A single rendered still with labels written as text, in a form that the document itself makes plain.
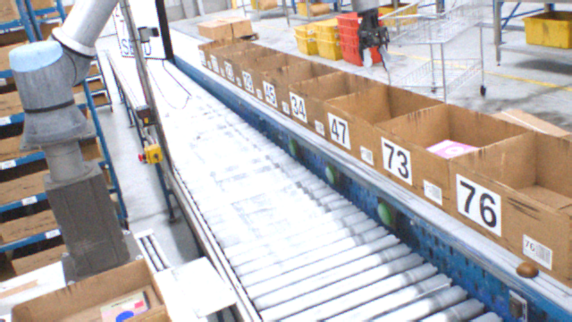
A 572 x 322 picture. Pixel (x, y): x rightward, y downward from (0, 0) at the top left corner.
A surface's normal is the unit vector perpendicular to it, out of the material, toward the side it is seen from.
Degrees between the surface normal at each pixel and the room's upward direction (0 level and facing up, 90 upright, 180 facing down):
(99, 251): 90
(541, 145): 90
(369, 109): 89
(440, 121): 90
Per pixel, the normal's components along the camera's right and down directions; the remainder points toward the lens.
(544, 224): -0.91, 0.29
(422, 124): 0.35, 0.29
